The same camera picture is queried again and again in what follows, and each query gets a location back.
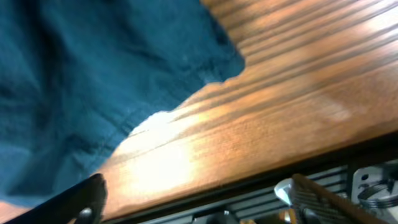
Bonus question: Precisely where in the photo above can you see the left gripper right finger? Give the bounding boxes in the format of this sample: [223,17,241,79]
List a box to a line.
[290,174,387,224]

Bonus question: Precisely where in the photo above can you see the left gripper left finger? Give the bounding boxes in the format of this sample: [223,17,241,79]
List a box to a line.
[6,174,107,224]

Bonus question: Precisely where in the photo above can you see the dark blue shorts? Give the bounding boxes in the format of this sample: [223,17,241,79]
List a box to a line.
[1,0,245,207]

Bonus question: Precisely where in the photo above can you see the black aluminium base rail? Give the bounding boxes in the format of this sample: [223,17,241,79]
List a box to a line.
[112,133,397,223]

